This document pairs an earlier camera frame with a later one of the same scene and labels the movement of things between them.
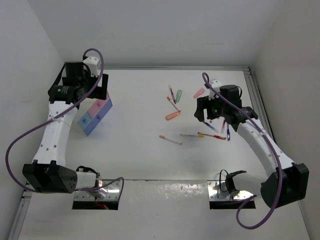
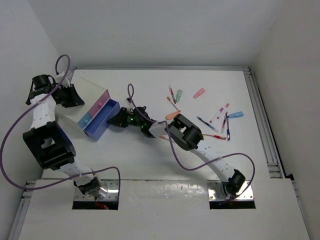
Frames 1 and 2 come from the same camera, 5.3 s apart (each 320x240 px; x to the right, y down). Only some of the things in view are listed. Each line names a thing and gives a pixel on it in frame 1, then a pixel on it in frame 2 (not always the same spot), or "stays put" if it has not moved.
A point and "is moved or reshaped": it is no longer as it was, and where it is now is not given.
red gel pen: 215,136 stays put
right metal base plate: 217,191 stays put
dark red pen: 223,127 stays put
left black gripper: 99,92 -> 74,100
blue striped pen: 211,126 stays put
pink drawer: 97,105 stays put
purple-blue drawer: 98,117 is moved or reshaped
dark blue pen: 228,137 stays put
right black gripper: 202,103 -> 120,119
